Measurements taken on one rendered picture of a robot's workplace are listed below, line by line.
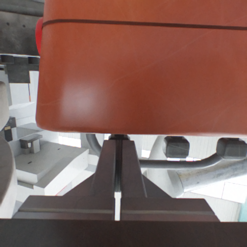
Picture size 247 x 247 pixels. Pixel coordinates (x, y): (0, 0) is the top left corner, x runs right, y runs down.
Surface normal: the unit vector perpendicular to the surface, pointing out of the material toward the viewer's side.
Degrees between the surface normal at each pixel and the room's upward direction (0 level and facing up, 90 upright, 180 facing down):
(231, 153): 90
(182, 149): 90
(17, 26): 90
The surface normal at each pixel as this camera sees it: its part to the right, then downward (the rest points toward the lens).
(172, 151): 0.02, 0.25
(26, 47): 0.40, 0.24
